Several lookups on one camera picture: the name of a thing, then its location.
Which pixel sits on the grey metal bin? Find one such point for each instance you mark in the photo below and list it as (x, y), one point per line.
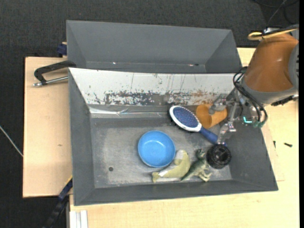
(118, 146)

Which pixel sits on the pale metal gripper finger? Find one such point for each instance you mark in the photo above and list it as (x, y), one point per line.
(219, 103)
(226, 129)

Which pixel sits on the orange cup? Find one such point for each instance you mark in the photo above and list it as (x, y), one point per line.
(206, 119)

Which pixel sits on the green toy dinosaur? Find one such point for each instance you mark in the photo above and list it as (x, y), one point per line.
(198, 167)

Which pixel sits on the black round ribbed cap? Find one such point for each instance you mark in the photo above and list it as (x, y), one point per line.
(218, 157)

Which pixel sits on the blue bowl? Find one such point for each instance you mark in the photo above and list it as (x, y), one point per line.
(155, 148)

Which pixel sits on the blue and white hairbrush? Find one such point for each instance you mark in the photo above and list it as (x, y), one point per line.
(186, 119)

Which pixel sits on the pale green toy whale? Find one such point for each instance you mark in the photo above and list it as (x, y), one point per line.
(181, 168)

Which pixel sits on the small black screw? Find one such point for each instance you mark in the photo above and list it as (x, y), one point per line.
(288, 145)

